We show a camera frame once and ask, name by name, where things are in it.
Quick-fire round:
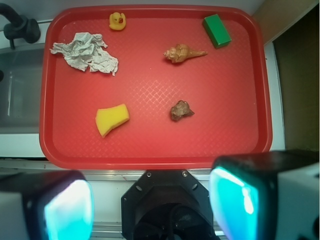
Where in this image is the red plastic tray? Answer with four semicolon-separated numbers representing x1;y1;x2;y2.
39;5;273;170

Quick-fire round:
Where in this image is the yellow sponge piece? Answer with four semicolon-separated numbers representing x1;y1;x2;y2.
95;103;130;138

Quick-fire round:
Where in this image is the black faucet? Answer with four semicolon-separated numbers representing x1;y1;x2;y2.
0;3;41;50

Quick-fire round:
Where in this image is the crumpled white paper towel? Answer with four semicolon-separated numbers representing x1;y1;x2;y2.
50;32;119;76

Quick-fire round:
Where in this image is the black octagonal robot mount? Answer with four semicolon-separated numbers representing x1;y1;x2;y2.
121;170;219;240

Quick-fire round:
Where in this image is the tan spiral seashell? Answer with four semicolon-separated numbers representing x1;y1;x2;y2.
163;43;208;64

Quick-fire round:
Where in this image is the green rectangular block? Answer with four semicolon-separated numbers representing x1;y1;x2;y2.
203;14;232;49

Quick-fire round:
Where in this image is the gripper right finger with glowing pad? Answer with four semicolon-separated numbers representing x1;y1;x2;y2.
208;150;320;240

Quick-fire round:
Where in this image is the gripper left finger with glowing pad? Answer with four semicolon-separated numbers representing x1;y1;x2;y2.
0;170;94;240

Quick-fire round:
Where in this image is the brown rock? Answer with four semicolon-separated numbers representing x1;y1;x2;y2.
170;100;195;122

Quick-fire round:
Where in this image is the steel sink basin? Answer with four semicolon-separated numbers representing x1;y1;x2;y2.
0;44;44;134

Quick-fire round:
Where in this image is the yellow rubber duck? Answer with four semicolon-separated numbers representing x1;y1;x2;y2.
109;12;127;31

